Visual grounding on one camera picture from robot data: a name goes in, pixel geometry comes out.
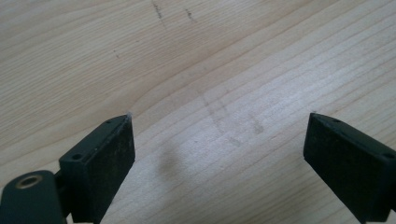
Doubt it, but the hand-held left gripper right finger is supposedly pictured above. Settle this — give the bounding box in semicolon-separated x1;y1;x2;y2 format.
303;112;396;224

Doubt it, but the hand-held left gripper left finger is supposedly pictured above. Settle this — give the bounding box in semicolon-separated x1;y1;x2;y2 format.
58;114;136;224

